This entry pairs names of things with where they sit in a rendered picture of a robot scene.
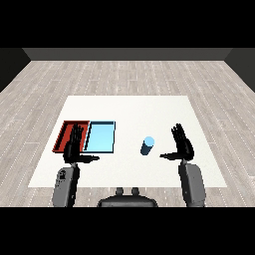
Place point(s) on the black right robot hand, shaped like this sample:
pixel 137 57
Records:
pixel 184 147

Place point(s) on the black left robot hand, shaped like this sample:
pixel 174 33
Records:
pixel 72 150

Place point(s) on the red shallow open box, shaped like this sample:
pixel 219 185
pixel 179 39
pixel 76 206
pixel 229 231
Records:
pixel 65 135

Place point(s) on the light blue shallow open box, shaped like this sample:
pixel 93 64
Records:
pixel 100 136

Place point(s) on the small blue can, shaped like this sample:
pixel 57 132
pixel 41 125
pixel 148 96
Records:
pixel 147 146

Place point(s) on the dark grey robot body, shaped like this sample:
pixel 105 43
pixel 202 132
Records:
pixel 127 200

